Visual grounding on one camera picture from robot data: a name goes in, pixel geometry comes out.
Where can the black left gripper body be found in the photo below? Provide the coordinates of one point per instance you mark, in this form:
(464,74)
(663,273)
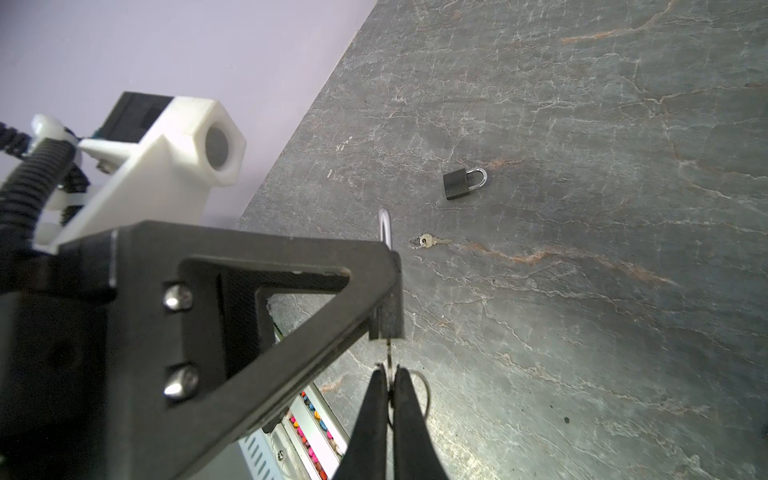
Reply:
(53,329)

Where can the silver key on table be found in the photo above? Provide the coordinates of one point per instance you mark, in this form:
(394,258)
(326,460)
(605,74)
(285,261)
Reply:
(427,240)

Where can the silver key with ring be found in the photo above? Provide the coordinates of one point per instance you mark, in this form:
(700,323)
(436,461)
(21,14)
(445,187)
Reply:
(421,385)

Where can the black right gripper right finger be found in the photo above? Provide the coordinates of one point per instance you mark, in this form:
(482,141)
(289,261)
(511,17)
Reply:
(413,452)

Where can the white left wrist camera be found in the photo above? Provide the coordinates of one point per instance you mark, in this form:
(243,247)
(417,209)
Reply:
(162,155)

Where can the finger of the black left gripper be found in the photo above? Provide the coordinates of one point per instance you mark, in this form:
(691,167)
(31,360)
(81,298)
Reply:
(213,332)

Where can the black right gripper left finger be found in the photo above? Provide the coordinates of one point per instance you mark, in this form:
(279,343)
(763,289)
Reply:
(366,454)

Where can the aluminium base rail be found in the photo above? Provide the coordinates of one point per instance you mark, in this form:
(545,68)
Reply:
(308,442)

